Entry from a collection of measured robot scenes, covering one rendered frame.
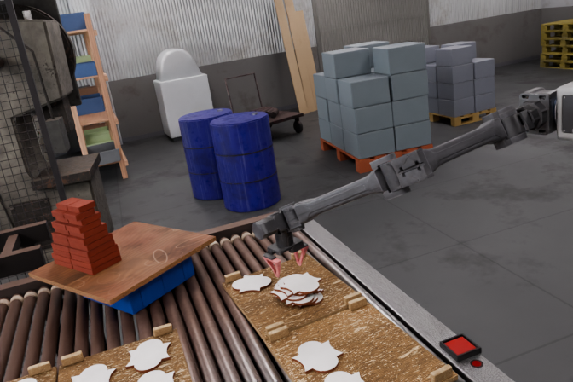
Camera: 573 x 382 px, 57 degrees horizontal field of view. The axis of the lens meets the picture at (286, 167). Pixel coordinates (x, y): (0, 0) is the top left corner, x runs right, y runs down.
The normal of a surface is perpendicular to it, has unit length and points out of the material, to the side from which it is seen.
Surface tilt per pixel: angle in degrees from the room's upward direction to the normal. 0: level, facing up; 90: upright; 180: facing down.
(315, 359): 0
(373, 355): 0
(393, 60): 90
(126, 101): 90
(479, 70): 90
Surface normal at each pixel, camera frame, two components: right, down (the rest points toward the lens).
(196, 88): 0.39, 0.21
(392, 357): -0.14, -0.95
